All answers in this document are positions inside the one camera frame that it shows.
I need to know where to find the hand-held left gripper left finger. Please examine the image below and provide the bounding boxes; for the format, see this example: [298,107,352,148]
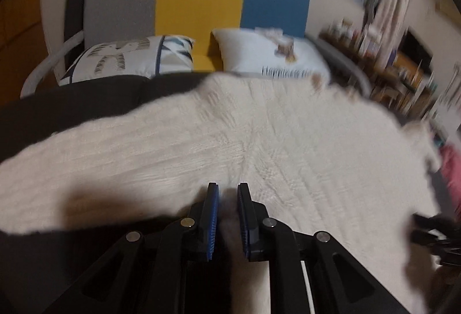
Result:
[43,182,221,314]

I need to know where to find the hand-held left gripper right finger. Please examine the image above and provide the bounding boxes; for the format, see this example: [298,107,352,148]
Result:
[237,182,411,314]

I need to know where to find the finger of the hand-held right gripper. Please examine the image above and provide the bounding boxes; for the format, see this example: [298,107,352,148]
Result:
[412,213,438,227]
[411,230,438,245]

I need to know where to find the cream knit sweater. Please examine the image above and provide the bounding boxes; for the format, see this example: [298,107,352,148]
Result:
[0,73,442,314]

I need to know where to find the wooden desk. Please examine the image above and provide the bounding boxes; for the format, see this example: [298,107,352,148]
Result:
[319,19,436,113]

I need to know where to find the black television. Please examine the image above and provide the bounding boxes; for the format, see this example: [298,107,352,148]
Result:
[400,28,433,66]

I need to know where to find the geometric print cushion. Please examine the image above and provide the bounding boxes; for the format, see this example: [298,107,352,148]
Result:
[54,35,195,86]

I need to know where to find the red quilt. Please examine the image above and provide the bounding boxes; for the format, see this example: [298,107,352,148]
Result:
[439,145,461,199]

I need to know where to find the deer print white cushion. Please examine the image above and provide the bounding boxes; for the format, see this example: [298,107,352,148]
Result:
[211,28,332,84]

